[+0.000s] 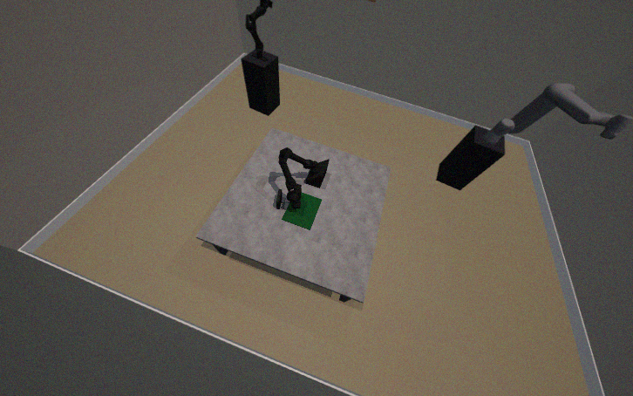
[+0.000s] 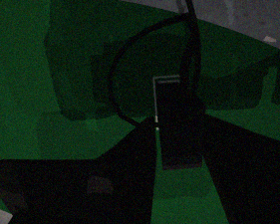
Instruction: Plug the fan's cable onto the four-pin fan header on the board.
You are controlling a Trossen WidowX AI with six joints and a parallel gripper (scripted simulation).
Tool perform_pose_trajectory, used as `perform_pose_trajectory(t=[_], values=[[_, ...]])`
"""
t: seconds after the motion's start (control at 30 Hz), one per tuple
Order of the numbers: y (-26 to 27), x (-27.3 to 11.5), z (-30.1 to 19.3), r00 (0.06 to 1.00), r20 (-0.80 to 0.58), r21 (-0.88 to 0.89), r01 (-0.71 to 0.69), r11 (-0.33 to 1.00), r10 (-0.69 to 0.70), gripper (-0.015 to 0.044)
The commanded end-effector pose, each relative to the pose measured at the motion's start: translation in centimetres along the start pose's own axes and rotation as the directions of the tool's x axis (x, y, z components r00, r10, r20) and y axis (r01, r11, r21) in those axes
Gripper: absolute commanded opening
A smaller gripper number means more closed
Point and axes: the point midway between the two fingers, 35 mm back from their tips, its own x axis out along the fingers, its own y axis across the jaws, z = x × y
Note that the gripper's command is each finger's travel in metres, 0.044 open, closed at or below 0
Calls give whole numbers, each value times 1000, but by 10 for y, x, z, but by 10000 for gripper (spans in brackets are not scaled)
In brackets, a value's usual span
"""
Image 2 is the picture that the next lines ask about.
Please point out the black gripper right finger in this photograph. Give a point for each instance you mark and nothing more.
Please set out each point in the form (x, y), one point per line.
(245, 168)

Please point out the green circuit board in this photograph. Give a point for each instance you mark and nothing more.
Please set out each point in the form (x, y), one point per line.
(55, 56)

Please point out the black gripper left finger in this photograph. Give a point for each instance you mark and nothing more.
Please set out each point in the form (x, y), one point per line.
(115, 188)

